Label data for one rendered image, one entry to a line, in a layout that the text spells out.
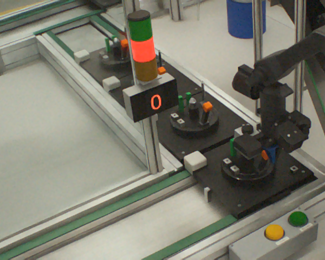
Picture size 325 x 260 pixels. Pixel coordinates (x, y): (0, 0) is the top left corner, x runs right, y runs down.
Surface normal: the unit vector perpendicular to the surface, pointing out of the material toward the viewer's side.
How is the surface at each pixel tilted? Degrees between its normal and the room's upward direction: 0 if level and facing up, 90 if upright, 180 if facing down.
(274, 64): 70
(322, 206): 90
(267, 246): 0
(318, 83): 45
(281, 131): 18
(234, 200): 0
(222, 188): 0
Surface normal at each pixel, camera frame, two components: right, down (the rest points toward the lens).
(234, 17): -0.66, 0.50
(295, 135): 0.07, -0.63
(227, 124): -0.11, -0.80
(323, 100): 0.16, -0.20
